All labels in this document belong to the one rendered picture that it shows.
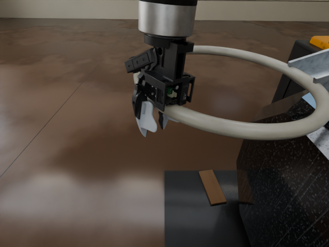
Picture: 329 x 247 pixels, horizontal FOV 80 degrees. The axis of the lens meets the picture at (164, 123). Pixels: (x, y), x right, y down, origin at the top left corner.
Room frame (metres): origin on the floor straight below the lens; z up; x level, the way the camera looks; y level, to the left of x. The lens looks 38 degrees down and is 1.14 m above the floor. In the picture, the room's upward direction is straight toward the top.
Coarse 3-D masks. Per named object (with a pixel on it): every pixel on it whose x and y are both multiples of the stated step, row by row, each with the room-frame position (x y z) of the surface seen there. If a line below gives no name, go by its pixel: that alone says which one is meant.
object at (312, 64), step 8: (304, 56) 0.58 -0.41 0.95; (312, 56) 0.57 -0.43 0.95; (320, 56) 0.57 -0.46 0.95; (328, 56) 0.58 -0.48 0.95; (288, 64) 0.57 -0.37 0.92; (296, 64) 0.57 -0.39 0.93; (304, 64) 0.57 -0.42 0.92; (312, 64) 0.57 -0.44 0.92; (320, 64) 0.57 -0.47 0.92; (328, 64) 0.57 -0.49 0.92; (312, 72) 0.55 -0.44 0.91; (320, 72) 0.54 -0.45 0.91; (328, 72) 0.53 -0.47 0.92; (320, 80) 0.46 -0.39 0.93; (328, 80) 0.46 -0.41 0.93; (304, 88) 0.49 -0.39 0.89; (328, 88) 0.46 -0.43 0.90
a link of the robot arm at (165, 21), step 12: (144, 12) 0.32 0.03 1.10; (156, 12) 0.31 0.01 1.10; (168, 12) 0.31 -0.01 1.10; (180, 12) 0.31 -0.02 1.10; (192, 12) 0.33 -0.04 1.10; (144, 24) 0.32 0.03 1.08; (156, 24) 0.31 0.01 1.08; (168, 24) 0.31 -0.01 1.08; (180, 24) 0.31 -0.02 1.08; (192, 24) 0.33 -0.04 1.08; (156, 36) 0.32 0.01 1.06; (168, 36) 0.31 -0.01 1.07; (180, 36) 0.31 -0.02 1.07
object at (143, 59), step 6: (144, 54) 0.36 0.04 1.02; (150, 54) 0.35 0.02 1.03; (132, 60) 0.39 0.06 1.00; (138, 60) 0.38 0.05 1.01; (144, 60) 0.36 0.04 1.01; (150, 60) 0.35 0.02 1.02; (126, 66) 0.41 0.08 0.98; (132, 66) 0.39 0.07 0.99; (138, 66) 0.38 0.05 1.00; (144, 66) 0.36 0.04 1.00; (132, 72) 0.41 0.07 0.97; (138, 72) 0.41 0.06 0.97
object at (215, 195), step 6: (204, 174) 0.86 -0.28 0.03; (210, 174) 0.86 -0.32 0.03; (204, 180) 0.81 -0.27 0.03; (210, 180) 0.81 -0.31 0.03; (216, 180) 0.81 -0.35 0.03; (204, 186) 0.77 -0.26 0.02; (210, 186) 0.77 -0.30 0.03; (216, 186) 0.77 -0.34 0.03; (210, 192) 0.72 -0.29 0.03; (216, 192) 0.72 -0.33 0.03; (222, 192) 0.72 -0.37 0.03; (210, 198) 0.68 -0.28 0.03; (216, 198) 0.68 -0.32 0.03; (222, 198) 0.68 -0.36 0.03
